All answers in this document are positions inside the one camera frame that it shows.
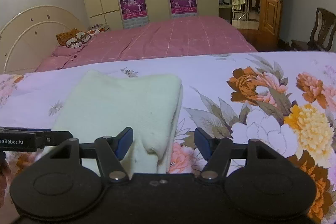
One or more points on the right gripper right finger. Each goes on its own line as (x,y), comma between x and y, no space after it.
(254,177)

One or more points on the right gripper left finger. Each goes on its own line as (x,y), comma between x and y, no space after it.
(71,178)

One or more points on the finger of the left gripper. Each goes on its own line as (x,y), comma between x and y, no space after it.
(51,138)

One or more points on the cream knitted sweater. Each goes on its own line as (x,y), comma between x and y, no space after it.
(101,105)

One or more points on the lavender floral bed sheet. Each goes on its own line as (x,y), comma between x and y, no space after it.
(285,99)

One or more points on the cream curved headboard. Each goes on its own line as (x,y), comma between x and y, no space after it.
(31,36)

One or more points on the orange patterned pillow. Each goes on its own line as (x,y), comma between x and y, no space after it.
(75,38)

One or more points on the dark wooden chair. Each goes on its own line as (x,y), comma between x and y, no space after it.
(322,34)

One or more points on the lower left purple poster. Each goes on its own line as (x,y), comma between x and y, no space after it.
(134,13)

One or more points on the purple poster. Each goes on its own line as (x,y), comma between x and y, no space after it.
(183,8)
(134,13)

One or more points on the pink checked bed cover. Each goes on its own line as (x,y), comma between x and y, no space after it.
(190,36)

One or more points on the metal stair railing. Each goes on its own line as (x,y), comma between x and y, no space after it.
(240,9)

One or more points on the lower right purple poster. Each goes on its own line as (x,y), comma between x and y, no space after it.
(183,8)

